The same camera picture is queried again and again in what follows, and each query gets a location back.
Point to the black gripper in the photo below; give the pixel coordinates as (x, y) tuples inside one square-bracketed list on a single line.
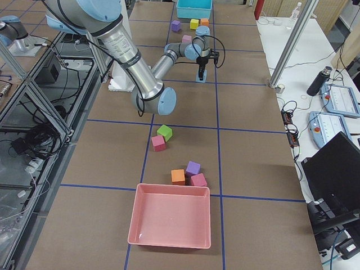
[(201, 61)]

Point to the light blue foam cube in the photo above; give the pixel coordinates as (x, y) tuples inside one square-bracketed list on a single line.
[(204, 80)]

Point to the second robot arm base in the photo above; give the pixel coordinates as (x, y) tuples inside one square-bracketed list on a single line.
[(15, 36)]

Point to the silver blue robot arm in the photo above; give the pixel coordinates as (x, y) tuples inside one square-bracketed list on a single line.
[(104, 20)]

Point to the light pink foam cube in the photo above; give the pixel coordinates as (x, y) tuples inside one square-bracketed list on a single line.
[(187, 39)]

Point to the yellow foam cube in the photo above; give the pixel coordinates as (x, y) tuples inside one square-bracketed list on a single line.
[(194, 23)]

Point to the orange foam cube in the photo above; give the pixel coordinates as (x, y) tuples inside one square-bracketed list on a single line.
[(178, 177), (204, 22)]

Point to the purple foam cube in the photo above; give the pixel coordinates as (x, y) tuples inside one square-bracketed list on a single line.
[(175, 26), (192, 169)]

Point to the teal plastic bin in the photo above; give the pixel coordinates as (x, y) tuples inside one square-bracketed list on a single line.
[(194, 9)]

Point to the green foam cube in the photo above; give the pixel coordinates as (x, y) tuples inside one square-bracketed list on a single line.
[(165, 131)]

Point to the red-pink foam cube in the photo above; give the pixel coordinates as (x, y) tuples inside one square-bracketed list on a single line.
[(158, 143)]

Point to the black orange power strip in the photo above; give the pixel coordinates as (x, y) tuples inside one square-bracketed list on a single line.
[(290, 128)]

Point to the clear plastic bottle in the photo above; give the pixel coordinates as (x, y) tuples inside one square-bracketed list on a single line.
[(295, 12)]

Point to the magenta foam cube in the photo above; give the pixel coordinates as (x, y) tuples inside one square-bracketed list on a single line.
[(198, 180)]

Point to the black water bottle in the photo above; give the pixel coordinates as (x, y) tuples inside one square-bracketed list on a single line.
[(322, 77)]

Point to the blue teach pendant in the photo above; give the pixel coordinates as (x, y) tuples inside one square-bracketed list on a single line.
[(324, 126), (340, 99)]

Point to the pink plastic tray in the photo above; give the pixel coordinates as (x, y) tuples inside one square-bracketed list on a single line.
[(171, 216)]

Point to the black laptop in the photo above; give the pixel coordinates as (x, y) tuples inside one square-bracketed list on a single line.
[(333, 174)]

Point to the black power adapter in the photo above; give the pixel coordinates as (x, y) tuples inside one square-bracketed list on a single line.
[(19, 146)]

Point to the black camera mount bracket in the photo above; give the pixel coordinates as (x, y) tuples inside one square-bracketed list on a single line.
[(214, 55)]

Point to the aluminium frame post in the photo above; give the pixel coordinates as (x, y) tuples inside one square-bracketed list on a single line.
[(292, 41)]

